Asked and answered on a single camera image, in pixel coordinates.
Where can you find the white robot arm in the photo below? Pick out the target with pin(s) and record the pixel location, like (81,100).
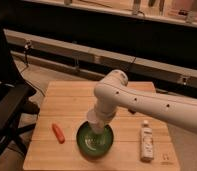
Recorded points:
(112,92)

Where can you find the black office chair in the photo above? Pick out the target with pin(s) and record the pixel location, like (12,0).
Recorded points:
(14,99)

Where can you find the white plastic bottle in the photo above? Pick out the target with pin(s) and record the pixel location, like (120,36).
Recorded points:
(147,151)

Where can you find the orange carrot toy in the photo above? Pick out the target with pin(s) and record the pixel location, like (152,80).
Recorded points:
(58,133)

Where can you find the green ceramic bowl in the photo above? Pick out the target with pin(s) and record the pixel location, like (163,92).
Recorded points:
(91,144)

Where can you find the small black block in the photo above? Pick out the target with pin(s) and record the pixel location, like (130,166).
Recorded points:
(132,111)

